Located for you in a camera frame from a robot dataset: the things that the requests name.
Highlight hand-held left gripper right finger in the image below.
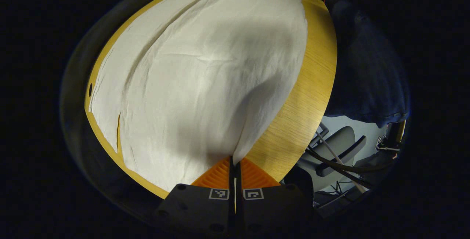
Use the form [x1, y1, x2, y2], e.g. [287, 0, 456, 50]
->
[235, 157, 315, 237]

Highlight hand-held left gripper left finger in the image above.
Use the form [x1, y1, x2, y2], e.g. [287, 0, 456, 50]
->
[154, 156, 235, 238]

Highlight white jeans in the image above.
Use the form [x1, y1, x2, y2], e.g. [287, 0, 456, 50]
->
[89, 0, 308, 192]

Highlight thin white rod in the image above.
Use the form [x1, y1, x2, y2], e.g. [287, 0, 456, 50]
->
[315, 132, 369, 192]

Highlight person's dark blue clothing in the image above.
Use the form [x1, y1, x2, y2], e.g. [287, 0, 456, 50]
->
[325, 0, 411, 128]

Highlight grey office chair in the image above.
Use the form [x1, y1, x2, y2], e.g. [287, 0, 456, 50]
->
[296, 123, 371, 196]

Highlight black cable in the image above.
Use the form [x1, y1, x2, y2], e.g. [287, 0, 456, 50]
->
[304, 146, 399, 174]

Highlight dark equipment with cables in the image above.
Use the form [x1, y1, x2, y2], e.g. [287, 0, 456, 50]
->
[376, 119, 407, 157]

